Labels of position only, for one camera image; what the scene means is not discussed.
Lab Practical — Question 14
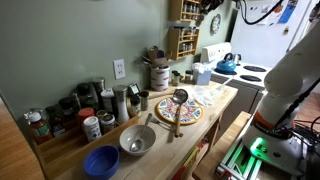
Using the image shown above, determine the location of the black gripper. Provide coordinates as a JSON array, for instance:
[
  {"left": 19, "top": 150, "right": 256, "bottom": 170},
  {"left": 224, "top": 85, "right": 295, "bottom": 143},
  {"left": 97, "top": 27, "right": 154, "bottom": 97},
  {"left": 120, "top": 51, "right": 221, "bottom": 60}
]
[{"left": 199, "top": 0, "right": 225, "bottom": 15}]

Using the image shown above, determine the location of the glass spice jar dark lid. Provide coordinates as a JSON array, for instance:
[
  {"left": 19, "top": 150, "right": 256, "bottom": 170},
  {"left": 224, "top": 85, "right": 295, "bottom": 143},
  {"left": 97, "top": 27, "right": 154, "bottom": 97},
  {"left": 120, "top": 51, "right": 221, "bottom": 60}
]
[
  {"left": 184, "top": 69, "right": 194, "bottom": 84},
  {"left": 170, "top": 69, "right": 181, "bottom": 87}
]

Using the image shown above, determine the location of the white labelled container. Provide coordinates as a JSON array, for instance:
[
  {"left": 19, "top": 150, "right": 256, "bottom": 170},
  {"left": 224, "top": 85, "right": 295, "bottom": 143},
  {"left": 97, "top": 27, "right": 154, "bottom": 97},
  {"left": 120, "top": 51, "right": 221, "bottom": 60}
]
[{"left": 100, "top": 88, "right": 116, "bottom": 114}]

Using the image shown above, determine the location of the red lid jar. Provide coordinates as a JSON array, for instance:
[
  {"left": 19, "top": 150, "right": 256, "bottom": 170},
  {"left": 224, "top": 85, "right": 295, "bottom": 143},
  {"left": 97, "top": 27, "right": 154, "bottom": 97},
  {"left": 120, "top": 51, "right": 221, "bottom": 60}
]
[{"left": 77, "top": 107, "right": 96, "bottom": 126}]

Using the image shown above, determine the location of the dark jar black lid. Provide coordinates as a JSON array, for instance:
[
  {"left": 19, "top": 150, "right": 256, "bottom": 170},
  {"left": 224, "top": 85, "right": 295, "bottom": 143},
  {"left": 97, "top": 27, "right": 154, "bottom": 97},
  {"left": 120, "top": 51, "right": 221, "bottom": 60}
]
[{"left": 58, "top": 96, "right": 78, "bottom": 129}]

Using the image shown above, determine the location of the blue kettle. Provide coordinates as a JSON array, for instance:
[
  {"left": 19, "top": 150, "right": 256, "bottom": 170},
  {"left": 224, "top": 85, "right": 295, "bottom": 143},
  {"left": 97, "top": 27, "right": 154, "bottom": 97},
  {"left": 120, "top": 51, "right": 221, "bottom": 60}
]
[{"left": 214, "top": 52, "right": 238, "bottom": 75}]

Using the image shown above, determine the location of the white refrigerator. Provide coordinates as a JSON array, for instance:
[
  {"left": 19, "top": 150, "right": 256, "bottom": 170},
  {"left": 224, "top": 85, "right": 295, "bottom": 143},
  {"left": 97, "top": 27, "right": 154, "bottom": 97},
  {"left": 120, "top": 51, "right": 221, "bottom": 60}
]
[{"left": 229, "top": 0, "right": 320, "bottom": 69}]

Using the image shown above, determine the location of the blue tissue box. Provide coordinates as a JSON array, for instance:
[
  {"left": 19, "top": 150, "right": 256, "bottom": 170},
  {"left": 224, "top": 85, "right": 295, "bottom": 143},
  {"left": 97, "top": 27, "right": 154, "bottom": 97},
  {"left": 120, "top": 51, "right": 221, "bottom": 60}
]
[{"left": 193, "top": 63, "right": 213, "bottom": 86}]

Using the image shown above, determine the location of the blue paper sheet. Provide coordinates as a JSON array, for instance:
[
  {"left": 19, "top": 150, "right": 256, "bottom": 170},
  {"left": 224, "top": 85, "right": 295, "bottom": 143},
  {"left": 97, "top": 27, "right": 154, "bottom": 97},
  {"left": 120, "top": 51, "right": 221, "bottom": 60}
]
[{"left": 278, "top": 0, "right": 299, "bottom": 24}]

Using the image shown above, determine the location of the flat wooden spatula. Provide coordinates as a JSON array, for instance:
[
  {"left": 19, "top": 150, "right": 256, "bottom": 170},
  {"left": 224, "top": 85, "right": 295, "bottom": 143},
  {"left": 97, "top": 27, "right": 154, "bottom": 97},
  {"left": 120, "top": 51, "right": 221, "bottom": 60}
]
[{"left": 153, "top": 57, "right": 169, "bottom": 68}]

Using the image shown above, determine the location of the brown wooden spoon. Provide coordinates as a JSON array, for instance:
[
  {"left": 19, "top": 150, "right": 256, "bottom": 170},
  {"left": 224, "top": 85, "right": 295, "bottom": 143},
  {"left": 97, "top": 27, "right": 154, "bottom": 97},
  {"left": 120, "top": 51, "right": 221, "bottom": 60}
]
[{"left": 146, "top": 46, "right": 159, "bottom": 66}]

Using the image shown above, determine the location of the white plastic spatula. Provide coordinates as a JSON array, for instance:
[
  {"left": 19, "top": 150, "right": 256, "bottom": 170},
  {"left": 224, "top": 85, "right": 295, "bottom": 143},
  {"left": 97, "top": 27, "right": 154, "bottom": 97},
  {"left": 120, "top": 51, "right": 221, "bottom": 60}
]
[{"left": 213, "top": 77, "right": 234, "bottom": 96}]

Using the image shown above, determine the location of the metal utensil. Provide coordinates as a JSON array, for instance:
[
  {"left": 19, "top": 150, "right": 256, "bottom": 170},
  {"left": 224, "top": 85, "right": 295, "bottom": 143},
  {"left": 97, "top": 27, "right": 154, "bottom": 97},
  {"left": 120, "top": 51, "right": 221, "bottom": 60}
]
[{"left": 139, "top": 54, "right": 154, "bottom": 66}]

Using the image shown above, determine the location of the white utensil crock red fish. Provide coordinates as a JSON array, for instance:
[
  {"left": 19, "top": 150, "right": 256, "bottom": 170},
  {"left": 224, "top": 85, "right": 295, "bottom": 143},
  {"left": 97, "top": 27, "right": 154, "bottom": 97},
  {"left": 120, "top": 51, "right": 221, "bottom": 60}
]
[{"left": 149, "top": 64, "right": 171, "bottom": 92}]

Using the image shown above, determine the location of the white crumpled cloth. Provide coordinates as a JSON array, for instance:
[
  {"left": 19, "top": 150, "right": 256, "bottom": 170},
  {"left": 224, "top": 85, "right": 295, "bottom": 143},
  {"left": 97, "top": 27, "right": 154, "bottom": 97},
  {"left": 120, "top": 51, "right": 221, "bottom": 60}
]
[{"left": 191, "top": 84, "right": 218, "bottom": 107}]

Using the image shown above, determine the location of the white stove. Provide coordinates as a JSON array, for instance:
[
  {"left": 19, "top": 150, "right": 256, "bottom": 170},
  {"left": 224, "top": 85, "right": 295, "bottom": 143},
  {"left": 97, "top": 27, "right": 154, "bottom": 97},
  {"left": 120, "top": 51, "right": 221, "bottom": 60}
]
[{"left": 199, "top": 42, "right": 278, "bottom": 134}]

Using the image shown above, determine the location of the long wooden stick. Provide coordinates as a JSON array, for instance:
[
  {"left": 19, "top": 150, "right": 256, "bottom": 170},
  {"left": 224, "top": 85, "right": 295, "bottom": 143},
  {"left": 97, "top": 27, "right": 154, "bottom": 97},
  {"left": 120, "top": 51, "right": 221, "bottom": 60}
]
[{"left": 148, "top": 87, "right": 181, "bottom": 100}]

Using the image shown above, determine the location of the colourful patterned round trivet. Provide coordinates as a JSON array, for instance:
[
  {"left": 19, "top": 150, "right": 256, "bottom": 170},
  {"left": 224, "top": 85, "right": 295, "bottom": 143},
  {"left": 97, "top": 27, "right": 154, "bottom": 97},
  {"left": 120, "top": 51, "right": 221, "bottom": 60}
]
[{"left": 155, "top": 97, "right": 204, "bottom": 126}]

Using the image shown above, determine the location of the small black phone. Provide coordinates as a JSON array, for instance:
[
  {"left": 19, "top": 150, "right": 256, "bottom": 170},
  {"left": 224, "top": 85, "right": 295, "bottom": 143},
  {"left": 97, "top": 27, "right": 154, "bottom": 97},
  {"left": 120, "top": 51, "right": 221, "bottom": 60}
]
[{"left": 128, "top": 83, "right": 142, "bottom": 98}]

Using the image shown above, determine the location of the small metal shaker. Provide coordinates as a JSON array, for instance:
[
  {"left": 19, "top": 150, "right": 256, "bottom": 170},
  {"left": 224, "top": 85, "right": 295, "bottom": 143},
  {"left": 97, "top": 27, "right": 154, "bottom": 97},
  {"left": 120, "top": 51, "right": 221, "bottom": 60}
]
[{"left": 139, "top": 90, "right": 150, "bottom": 112}]

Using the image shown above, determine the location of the small dark bottle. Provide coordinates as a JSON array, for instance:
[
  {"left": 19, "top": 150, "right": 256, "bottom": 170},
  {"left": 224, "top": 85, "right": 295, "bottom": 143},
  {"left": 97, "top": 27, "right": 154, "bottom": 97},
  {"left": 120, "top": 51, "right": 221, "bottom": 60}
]
[{"left": 129, "top": 94, "right": 142, "bottom": 118}]

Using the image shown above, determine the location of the metal fork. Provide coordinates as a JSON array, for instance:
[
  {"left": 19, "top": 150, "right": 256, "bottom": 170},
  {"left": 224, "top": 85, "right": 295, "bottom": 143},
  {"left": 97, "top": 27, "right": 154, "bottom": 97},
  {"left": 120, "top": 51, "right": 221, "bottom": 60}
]
[{"left": 149, "top": 116, "right": 176, "bottom": 132}]

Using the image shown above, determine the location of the tall white steel-top grinder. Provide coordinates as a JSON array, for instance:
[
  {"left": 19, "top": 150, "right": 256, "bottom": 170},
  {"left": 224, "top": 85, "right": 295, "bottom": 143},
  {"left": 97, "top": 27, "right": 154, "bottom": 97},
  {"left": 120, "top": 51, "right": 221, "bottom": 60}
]
[{"left": 112, "top": 84, "right": 131, "bottom": 125}]

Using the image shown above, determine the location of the stainless steel canister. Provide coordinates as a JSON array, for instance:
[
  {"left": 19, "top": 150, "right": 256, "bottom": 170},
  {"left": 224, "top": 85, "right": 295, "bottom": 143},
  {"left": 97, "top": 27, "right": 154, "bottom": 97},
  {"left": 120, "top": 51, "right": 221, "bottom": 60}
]
[{"left": 90, "top": 77, "right": 106, "bottom": 101}]

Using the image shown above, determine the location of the white ceramic bowl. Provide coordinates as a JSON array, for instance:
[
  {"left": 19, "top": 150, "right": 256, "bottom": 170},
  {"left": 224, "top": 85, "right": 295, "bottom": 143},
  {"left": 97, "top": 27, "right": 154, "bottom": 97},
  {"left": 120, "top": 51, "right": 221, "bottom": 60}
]
[{"left": 119, "top": 124, "right": 157, "bottom": 157}]

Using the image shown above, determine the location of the small glass jar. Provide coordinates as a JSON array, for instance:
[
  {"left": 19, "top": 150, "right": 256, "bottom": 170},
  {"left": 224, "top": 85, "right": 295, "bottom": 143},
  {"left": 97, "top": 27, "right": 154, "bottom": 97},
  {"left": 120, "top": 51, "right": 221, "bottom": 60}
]
[{"left": 99, "top": 113, "right": 117, "bottom": 135}]

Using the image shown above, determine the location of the metal spoon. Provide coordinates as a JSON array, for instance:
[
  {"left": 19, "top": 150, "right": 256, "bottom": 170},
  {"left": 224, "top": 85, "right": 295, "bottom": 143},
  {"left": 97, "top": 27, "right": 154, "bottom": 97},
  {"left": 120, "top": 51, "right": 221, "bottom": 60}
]
[{"left": 129, "top": 113, "right": 153, "bottom": 153}]

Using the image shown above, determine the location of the white spice shaker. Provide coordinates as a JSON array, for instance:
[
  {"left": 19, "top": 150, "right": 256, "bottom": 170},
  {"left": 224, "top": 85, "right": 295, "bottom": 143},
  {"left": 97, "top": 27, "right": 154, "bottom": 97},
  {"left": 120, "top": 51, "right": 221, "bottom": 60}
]
[{"left": 82, "top": 115, "right": 103, "bottom": 143}]

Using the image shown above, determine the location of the blue plastic bowl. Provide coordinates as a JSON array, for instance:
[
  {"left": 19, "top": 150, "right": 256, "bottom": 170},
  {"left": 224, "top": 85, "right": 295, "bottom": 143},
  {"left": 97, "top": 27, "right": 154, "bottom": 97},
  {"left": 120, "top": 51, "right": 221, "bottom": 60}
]
[{"left": 83, "top": 145, "right": 121, "bottom": 180}]

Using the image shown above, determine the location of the dark glass bottle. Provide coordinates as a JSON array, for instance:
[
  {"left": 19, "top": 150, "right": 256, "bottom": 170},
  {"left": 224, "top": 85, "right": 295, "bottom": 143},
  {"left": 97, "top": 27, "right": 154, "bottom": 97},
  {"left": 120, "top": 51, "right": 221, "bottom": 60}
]
[{"left": 44, "top": 105, "right": 66, "bottom": 138}]

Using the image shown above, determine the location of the wooden spice tray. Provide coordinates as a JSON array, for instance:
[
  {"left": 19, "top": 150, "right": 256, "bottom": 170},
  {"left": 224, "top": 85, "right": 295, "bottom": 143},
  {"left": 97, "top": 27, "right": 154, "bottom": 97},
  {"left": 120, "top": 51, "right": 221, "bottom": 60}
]
[{"left": 31, "top": 114, "right": 139, "bottom": 179}]

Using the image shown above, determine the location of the hot sauce bottle white cap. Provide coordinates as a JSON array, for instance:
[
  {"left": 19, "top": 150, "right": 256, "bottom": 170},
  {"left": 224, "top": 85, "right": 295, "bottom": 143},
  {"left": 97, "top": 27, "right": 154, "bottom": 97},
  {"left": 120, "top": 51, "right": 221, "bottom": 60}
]
[{"left": 28, "top": 111, "right": 54, "bottom": 145}]

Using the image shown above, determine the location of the decorative round wall plate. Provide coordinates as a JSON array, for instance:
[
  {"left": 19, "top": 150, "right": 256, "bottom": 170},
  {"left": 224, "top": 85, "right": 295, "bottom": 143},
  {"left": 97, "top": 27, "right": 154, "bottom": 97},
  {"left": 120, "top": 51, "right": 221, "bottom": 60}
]
[{"left": 210, "top": 13, "right": 222, "bottom": 35}]

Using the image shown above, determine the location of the wooden wall spice rack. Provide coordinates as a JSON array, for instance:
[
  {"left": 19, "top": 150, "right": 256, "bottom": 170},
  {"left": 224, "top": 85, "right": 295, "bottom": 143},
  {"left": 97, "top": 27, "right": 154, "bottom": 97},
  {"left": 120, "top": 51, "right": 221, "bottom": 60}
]
[
  {"left": 169, "top": 0, "right": 202, "bottom": 23},
  {"left": 166, "top": 27, "right": 201, "bottom": 62}
]

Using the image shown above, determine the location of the metal ladle wooden handle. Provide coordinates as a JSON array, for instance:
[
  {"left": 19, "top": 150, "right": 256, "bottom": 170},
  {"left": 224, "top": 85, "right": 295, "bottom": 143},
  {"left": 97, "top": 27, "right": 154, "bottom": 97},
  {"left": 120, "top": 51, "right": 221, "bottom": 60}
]
[{"left": 171, "top": 88, "right": 189, "bottom": 138}]

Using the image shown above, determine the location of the white wall outlet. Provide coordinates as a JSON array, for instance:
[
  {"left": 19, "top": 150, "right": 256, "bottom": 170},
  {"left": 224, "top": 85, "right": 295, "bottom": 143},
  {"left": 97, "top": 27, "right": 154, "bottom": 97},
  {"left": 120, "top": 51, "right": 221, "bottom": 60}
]
[{"left": 113, "top": 58, "right": 127, "bottom": 80}]

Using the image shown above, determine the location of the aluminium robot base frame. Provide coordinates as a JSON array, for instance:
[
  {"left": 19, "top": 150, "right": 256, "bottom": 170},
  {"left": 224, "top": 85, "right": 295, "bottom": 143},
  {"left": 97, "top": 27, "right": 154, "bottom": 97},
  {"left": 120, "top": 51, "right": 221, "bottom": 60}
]
[{"left": 214, "top": 133, "right": 311, "bottom": 180}]

